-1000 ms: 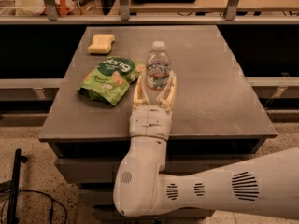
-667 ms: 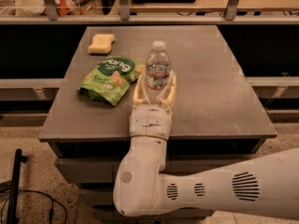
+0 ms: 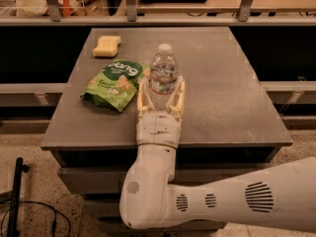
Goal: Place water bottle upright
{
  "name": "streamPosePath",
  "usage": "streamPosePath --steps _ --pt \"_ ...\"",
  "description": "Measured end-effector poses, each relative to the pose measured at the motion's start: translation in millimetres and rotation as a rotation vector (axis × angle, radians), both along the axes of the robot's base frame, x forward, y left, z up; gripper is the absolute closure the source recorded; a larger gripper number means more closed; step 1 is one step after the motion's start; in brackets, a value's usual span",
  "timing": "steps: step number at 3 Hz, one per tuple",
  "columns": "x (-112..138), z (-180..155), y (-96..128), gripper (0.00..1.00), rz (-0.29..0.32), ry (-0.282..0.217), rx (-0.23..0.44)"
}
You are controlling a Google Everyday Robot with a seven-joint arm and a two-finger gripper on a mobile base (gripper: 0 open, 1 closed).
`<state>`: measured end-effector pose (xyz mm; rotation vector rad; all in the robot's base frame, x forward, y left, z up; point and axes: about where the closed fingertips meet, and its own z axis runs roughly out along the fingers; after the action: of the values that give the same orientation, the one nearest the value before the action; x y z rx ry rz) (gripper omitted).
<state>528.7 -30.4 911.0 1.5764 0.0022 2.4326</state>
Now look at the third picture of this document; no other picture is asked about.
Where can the clear plastic water bottle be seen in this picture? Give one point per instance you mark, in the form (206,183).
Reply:
(164,72)

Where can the grey drawer cabinet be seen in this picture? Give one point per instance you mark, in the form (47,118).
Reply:
(230,126)

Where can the yellow sponge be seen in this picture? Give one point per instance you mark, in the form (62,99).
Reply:
(107,46)

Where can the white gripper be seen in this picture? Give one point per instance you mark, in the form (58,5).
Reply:
(159,128)

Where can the black stand pole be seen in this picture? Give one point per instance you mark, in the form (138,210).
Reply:
(15,197)

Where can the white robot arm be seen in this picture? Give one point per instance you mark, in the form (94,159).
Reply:
(282,196)

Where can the green snack bag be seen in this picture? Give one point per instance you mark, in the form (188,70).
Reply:
(116,84)

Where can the grey metal railing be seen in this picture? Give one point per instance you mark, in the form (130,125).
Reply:
(168,13)

